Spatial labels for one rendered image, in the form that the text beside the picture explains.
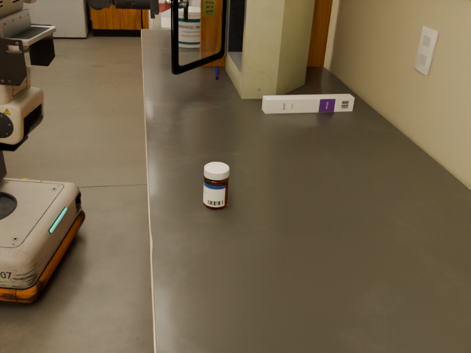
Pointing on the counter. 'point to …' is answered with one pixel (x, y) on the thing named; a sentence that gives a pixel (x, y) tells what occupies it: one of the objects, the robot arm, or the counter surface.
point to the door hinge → (226, 27)
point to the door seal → (178, 41)
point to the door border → (175, 47)
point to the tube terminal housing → (273, 47)
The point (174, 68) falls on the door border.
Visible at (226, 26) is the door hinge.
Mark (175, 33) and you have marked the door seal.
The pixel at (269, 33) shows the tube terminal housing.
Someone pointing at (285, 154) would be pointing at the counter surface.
